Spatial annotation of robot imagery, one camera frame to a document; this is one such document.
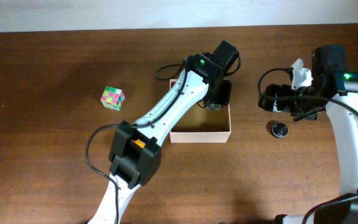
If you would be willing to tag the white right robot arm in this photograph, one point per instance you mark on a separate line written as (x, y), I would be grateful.
(342, 110)

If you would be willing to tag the black round fan wheel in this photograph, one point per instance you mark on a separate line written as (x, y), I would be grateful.
(280, 130)

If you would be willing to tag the pink cardboard box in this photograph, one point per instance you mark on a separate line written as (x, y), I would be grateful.
(202, 125)

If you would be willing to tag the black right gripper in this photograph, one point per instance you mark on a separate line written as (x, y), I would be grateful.
(281, 89)

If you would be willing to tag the multicoloured puzzle cube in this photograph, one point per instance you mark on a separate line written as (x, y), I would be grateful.
(112, 98)

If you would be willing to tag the orange toy animal figure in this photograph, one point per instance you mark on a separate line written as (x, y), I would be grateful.
(139, 143)

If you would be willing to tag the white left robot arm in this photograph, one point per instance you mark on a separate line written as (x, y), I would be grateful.
(135, 155)

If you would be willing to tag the red grey toy truck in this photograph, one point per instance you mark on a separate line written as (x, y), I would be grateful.
(212, 105)

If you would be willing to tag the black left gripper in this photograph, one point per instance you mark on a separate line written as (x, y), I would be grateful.
(225, 92)

